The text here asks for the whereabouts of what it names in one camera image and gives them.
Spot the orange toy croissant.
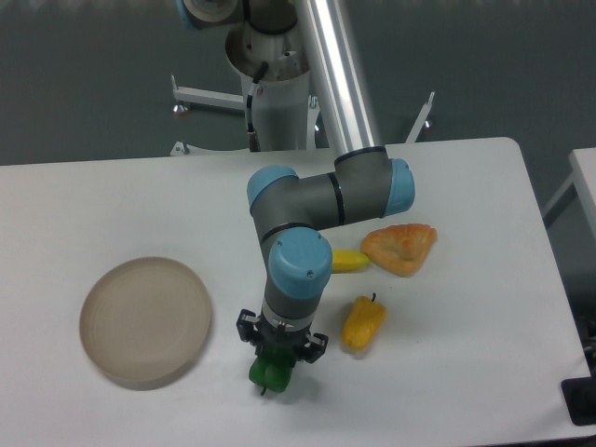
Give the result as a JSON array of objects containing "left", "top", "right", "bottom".
[{"left": 360, "top": 223, "right": 438, "bottom": 278}]

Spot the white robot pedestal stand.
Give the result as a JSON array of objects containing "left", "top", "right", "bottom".
[{"left": 168, "top": 20, "right": 437, "bottom": 157}]

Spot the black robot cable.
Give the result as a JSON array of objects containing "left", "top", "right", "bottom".
[{"left": 245, "top": 61, "right": 270, "bottom": 153}]

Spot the yellow toy banana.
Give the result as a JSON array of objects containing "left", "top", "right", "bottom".
[{"left": 332, "top": 249, "right": 370, "bottom": 274}]

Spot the beige round plate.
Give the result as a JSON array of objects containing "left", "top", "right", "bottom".
[{"left": 79, "top": 257, "right": 212, "bottom": 390}]

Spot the yellow toy pepper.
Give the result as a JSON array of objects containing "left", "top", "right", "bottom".
[{"left": 341, "top": 292, "right": 387, "bottom": 352}]

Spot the green toy pepper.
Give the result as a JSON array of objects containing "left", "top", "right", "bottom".
[{"left": 249, "top": 345, "right": 295, "bottom": 396}]

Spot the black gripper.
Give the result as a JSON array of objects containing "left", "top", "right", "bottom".
[{"left": 236, "top": 309, "right": 329, "bottom": 363}]

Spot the black device at edge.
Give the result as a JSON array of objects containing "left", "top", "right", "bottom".
[{"left": 561, "top": 376, "right": 595, "bottom": 427}]

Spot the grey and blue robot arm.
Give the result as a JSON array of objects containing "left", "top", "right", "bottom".
[{"left": 177, "top": 1, "right": 415, "bottom": 366}]

